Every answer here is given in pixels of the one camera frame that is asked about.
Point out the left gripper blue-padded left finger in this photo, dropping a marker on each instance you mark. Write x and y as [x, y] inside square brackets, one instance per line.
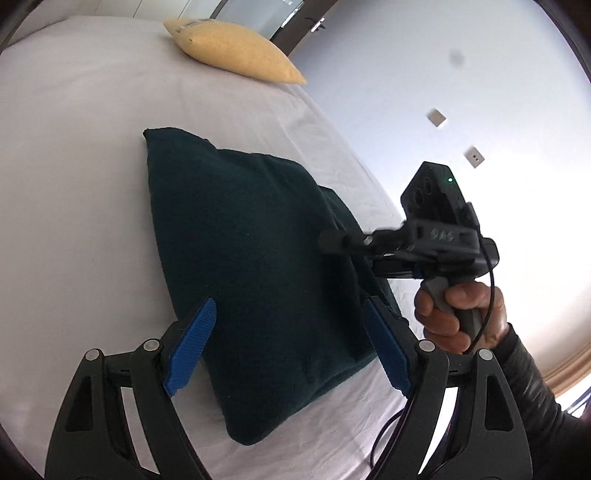
[117, 419]

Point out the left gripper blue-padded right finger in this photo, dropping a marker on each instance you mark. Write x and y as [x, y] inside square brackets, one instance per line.
[460, 420]

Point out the dark green knit sweater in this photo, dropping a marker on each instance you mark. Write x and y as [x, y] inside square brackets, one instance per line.
[242, 229]

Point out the black sleeve forearm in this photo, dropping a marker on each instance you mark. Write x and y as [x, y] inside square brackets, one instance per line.
[559, 443]

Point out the person's right hand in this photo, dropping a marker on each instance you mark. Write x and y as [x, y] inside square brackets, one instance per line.
[444, 328]

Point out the dark wooden door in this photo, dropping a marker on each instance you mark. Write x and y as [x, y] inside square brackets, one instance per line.
[308, 19]

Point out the yellow pillow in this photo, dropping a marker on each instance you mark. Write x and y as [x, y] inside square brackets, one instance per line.
[234, 48]

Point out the black camera box green light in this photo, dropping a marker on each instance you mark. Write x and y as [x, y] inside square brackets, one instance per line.
[434, 194]

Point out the lower wall socket plate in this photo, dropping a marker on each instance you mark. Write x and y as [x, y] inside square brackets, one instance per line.
[474, 156]

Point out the wall socket plate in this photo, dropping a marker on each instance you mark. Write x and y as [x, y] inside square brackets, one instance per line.
[474, 156]
[437, 118]

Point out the upper wall socket plate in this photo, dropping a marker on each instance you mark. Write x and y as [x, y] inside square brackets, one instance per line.
[437, 118]

